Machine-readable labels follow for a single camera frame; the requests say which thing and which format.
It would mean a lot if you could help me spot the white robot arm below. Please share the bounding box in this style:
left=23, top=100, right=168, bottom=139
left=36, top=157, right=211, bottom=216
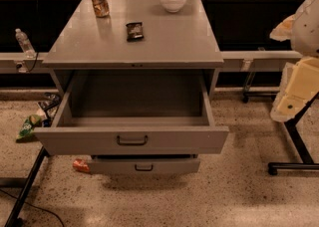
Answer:
left=270, top=0, right=319, bottom=122

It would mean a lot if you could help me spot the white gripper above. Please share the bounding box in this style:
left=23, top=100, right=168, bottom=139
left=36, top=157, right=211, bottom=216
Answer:
left=270, top=15, right=319, bottom=122

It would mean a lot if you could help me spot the orange soda can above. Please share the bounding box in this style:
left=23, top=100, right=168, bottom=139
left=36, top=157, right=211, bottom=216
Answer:
left=92, top=0, right=110, bottom=18

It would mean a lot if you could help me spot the black table leg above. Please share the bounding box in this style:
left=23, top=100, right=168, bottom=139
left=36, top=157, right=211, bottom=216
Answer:
left=0, top=147, right=49, bottom=227

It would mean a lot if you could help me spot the dark rxbar chocolate wrapper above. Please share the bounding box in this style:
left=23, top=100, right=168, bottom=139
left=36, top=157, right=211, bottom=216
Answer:
left=126, top=22, right=144, bottom=42

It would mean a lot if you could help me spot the clear plastic water bottle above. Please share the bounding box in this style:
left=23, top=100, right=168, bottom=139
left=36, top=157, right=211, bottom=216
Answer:
left=15, top=28, right=36, bottom=59

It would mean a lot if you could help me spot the dark snack packets pile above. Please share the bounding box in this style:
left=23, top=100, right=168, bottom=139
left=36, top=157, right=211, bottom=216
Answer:
left=37, top=93, right=61, bottom=120

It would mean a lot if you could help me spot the grey lower drawer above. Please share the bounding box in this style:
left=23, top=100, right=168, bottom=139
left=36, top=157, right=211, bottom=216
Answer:
left=88, top=154, right=200, bottom=174

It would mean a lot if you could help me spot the black floor cable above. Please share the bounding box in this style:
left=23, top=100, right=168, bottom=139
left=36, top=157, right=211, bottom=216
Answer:
left=0, top=188, right=66, bottom=227

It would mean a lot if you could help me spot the grey metal drawer cabinet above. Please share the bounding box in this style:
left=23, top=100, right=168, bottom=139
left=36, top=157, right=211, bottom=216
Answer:
left=43, top=0, right=223, bottom=92

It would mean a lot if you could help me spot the orange snack bag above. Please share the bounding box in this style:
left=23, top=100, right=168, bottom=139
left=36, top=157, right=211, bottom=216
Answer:
left=73, top=158, right=90, bottom=173

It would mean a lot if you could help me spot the open grey top drawer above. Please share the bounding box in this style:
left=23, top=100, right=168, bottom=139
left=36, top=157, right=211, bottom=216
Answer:
left=36, top=70, right=228, bottom=155

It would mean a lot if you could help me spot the green chip bag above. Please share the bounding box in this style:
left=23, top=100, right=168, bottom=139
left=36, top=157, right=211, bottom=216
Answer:
left=16, top=114, right=42, bottom=141

